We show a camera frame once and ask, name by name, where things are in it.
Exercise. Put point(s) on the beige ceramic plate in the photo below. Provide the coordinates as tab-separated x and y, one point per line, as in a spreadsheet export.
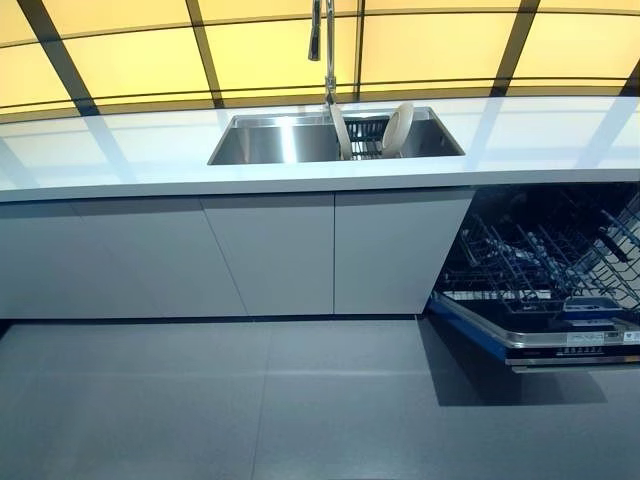
397	127
340	132

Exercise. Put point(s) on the white glossy cabinet door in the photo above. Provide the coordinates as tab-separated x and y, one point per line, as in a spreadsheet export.
280	250
390	250
100	260

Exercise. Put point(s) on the stainless steel kitchen sink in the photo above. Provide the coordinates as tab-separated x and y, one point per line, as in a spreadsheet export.
270	142

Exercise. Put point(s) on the black sink drying rack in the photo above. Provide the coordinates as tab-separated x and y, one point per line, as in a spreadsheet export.
367	135

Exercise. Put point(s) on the chrome pull-down kitchen faucet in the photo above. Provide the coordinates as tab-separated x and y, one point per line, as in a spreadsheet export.
330	50

